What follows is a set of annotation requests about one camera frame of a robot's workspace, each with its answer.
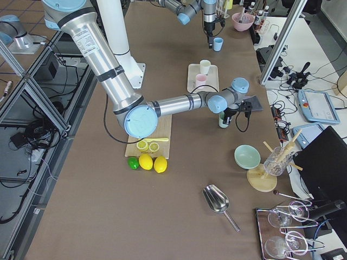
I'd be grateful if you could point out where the clear textured glass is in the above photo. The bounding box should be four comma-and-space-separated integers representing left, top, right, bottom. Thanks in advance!
264, 147, 292, 176

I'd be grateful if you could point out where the black monitor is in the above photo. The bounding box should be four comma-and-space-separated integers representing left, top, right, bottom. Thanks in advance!
294, 126, 346, 202

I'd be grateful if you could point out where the yellow lemon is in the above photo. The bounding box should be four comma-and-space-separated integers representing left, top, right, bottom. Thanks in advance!
154, 156, 168, 173
138, 153, 153, 170

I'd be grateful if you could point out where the cream plastic cup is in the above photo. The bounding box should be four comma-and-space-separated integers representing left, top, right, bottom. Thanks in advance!
200, 60, 211, 75

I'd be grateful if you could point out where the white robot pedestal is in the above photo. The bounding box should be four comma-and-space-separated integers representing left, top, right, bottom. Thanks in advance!
97, 0, 145, 89

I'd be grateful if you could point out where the yellow plastic knife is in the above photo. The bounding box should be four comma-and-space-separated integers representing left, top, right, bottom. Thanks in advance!
137, 138, 169, 142

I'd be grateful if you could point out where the wine glass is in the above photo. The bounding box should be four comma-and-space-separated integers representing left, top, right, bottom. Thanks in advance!
268, 200, 309, 228
265, 231, 308, 259

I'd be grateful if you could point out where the green lime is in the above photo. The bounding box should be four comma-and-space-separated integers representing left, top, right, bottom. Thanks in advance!
127, 157, 140, 170

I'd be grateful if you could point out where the pink plastic cup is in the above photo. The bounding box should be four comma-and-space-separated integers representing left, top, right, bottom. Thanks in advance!
195, 74, 207, 88

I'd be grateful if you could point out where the aluminium frame post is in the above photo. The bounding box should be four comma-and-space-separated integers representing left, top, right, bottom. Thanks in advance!
259, 0, 307, 86

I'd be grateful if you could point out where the wine glass lower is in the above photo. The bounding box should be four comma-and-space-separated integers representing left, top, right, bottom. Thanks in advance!
265, 231, 308, 259

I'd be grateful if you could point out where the light green bowl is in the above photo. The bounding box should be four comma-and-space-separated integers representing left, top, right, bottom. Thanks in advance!
234, 145, 261, 170

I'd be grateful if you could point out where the pink mixing bowl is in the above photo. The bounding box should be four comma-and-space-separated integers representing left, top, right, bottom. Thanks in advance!
232, 12, 254, 31

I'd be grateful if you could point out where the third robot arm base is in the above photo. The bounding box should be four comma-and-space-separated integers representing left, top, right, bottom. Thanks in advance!
1, 15, 39, 55

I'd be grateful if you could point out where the wine glass upper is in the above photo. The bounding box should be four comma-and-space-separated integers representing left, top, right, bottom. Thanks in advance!
268, 200, 309, 228

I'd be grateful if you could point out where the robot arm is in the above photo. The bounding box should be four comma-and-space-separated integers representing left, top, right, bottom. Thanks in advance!
43, 1, 249, 138
157, 0, 217, 49

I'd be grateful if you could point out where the metal scoop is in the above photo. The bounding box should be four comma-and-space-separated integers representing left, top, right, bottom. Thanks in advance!
202, 184, 240, 232

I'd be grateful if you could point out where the metal glass rack tray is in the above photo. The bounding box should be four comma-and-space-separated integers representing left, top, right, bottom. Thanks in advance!
255, 200, 325, 259

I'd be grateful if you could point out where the wooden cup stand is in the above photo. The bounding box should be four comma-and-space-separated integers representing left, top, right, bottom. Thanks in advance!
247, 130, 303, 192

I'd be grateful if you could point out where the lemon half slice right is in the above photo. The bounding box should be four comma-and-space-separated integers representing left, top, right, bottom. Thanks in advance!
149, 142, 160, 153

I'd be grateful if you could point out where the blue plastic cup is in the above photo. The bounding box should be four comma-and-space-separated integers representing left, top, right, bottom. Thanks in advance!
213, 37, 224, 52

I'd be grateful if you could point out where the yellow lemon right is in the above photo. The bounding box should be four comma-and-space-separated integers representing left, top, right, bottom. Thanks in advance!
154, 156, 168, 173

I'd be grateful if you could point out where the dark grey cloth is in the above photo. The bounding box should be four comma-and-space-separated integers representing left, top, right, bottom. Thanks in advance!
241, 95, 263, 112

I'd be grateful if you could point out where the cream plastic tray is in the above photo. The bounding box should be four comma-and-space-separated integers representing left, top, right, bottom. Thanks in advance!
187, 63, 220, 93

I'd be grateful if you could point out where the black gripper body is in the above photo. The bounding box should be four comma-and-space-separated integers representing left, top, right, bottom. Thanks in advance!
203, 21, 216, 38
223, 101, 252, 119

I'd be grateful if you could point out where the blue teach pendant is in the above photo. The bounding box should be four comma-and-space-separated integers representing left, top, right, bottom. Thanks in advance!
298, 89, 340, 125

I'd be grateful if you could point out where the wooden cutting board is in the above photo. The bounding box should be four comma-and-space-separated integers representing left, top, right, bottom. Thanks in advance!
125, 115, 172, 159

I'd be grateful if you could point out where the yellow lemon left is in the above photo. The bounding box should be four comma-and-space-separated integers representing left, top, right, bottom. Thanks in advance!
138, 153, 153, 170

